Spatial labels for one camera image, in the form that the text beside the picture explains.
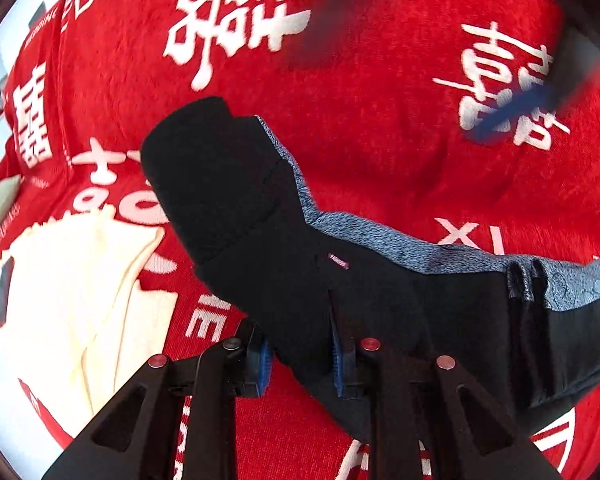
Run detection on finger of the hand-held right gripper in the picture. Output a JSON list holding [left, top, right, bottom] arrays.
[[285, 0, 366, 73], [472, 72, 600, 145]]

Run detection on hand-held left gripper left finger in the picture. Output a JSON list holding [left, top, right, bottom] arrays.
[[42, 317, 272, 480]]

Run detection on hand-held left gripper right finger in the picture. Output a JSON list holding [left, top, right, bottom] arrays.
[[329, 310, 563, 480]]

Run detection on black pants with blue sides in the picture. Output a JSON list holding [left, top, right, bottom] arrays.
[[141, 96, 600, 443]]

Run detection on red printed blanket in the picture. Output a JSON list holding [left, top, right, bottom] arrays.
[[0, 0, 600, 480]]

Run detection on cream cloth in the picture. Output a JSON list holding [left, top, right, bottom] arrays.
[[0, 216, 179, 443]]

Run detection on black smartphone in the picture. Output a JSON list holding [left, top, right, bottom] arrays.
[[0, 255, 17, 329]]

